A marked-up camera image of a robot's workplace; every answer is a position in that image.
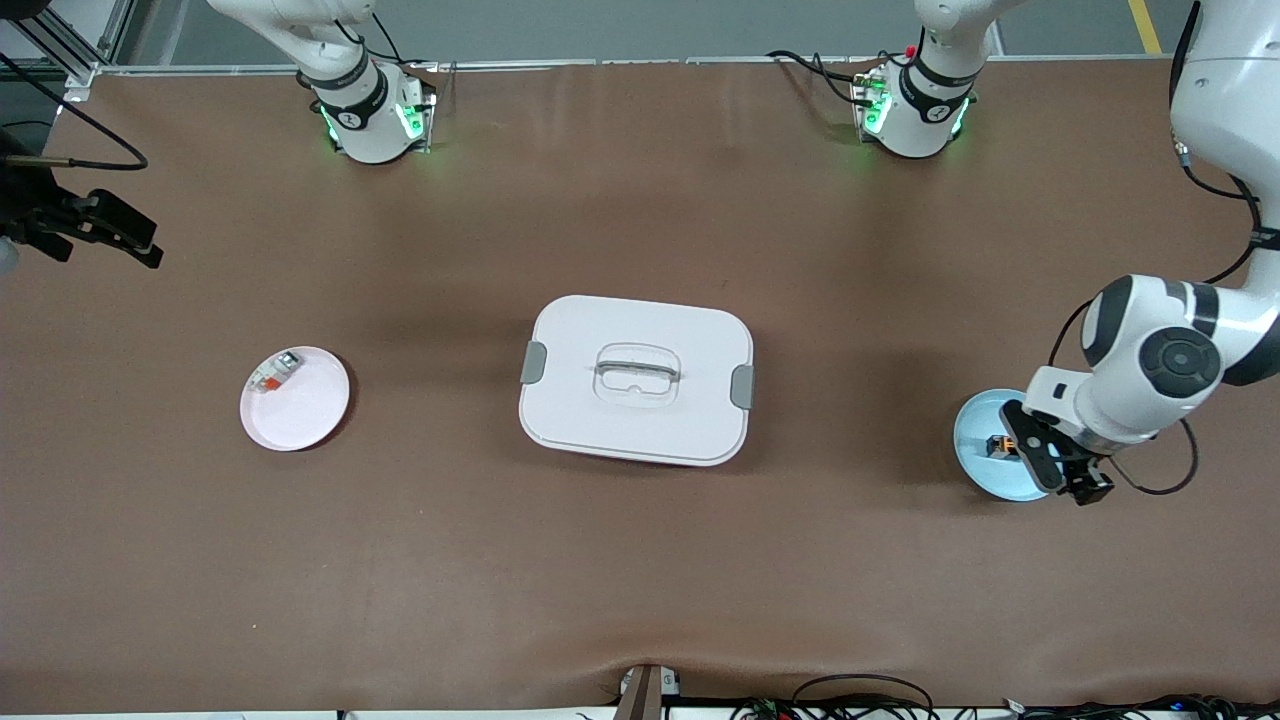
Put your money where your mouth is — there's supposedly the white lidded storage box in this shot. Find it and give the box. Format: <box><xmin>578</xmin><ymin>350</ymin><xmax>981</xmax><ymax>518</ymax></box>
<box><xmin>518</xmin><ymin>294</ymin><xmax>756</xmax><ymax>468</ymax></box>

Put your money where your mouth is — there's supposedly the light blue round plate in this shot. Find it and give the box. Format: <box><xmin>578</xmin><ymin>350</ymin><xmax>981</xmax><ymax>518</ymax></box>
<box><xmin>952</xmin><ymin>388</ymin><xmax>1072</xmax><ymax>503</ymax></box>

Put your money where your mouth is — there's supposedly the pink round plate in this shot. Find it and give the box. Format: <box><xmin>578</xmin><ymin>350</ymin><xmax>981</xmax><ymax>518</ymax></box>
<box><xmin>239</xmin><ymin>346</ymin><xmax>352</xmax><ymax>453</ymax></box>

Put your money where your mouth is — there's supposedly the metal table edge clamp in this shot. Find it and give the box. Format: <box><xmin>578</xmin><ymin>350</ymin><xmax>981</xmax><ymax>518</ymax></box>
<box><xmin>612</xmin><ymin>664</ymin><xmax>683</xmax><ymax>720</ymax></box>

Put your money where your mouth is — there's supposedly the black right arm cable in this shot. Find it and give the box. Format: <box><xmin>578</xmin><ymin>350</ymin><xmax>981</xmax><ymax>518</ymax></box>
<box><xmin>0</xmin><ymin>52</ymin><xmax>150</xmax><ymax>173</ymax></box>

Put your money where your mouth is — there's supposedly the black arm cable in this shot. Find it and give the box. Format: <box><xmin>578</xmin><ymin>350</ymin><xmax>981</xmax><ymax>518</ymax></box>
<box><xmin>0</xmin><ymin>52</ymin><xmax>150</xmax><ymax>173</ymax></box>
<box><xmin>1047</xmin><ymin>0</ymin><xmax>1280</xmax><ymax>499</ymax></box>

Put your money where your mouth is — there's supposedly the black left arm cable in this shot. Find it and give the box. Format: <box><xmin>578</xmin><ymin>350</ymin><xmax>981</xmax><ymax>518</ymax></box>
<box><xmin>1047</xmin><ymin>0</ymin><xmax>1280</xmax><ymax>499</ymax></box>

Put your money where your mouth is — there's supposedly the aluminium frame profile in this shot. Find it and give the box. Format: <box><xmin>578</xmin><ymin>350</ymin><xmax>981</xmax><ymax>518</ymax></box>
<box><xmin>20</xmin><ymin>0</ymin><xmax>137</xmax><ymax>101</ymax></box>

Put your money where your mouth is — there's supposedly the tangled cable bundle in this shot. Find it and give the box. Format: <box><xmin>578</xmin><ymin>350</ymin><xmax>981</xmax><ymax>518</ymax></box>
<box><xmin>1000</xmin><ymin>692</ymin><xmax>1280</xmax><ymax>720</ymax></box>

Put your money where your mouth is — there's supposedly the black cable loop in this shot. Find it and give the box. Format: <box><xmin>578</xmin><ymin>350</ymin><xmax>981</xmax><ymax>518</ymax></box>
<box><xmin>790</xmin><ymin>673</ymin><xmax>937</xmax><ymax>720</ymax></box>

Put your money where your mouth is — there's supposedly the black base power cable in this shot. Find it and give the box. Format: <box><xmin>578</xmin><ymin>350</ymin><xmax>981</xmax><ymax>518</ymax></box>
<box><xmin>765</xmin><ymin>48</ymin><xmax>883</xmax><ymax>107</ymax></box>

